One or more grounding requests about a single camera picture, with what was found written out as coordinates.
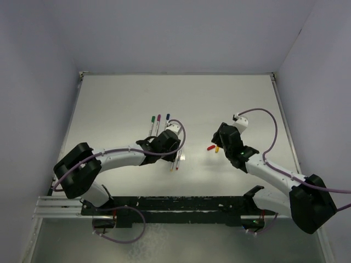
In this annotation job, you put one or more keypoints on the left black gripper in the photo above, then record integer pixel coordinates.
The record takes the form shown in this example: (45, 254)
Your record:
(170, 158)

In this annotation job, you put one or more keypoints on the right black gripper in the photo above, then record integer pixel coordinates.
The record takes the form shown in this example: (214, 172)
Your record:
(216, 139)

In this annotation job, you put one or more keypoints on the purple whiteboard marker pen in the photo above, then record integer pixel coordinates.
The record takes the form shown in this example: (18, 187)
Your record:
(157, 126)

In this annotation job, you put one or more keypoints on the blue whiteboard marker pen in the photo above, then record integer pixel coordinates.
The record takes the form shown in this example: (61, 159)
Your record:
(166, 124)

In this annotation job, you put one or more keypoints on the green whiteboard marker pen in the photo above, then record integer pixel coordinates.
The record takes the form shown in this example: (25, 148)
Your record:
(151, 128)

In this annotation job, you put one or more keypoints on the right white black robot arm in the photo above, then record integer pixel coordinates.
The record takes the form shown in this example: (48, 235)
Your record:
(302, 198)

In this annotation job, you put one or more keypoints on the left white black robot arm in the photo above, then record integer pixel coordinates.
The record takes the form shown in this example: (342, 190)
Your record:
(78, 170)

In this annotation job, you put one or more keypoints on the red pen cap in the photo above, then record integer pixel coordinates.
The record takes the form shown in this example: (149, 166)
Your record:
(211, 147)

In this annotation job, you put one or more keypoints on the red whiteboard marker pen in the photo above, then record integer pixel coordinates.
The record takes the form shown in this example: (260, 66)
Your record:
(178, 160)

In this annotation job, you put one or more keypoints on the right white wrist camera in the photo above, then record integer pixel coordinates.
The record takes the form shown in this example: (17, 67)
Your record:
(240, 123)

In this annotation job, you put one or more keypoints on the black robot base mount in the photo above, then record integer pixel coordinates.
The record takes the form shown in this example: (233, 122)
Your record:
(232, 211)

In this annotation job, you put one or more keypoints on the aluminium frame rail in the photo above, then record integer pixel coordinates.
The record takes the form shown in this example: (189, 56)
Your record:
(57, 207)

